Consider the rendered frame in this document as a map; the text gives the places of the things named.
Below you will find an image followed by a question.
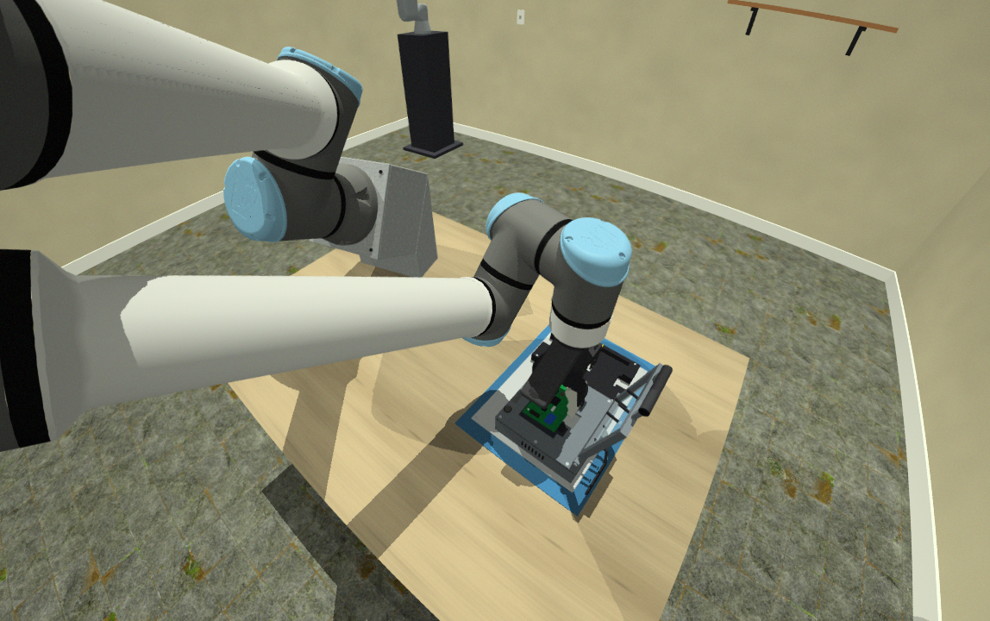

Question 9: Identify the green circuit board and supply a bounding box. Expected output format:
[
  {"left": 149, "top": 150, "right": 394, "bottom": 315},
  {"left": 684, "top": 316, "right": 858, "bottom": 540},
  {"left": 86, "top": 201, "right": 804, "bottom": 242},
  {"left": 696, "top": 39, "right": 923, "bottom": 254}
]
[{"left": 523, "top": 385, "right": 568, "bottom": 432}]

